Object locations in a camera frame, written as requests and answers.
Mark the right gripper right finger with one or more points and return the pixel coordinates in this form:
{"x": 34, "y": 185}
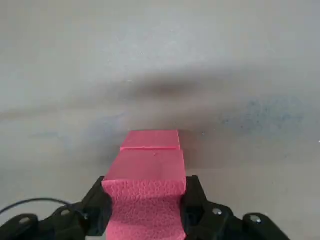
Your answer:
{"x": 220, "y": 225}

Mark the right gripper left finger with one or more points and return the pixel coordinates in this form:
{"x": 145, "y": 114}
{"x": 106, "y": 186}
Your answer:
{"x": 62, "y": 225}

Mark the red foam cube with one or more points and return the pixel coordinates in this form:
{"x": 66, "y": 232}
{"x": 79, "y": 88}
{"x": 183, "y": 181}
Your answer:
{"x": 152, "y": 138}
{"x": 147, "y": 190}

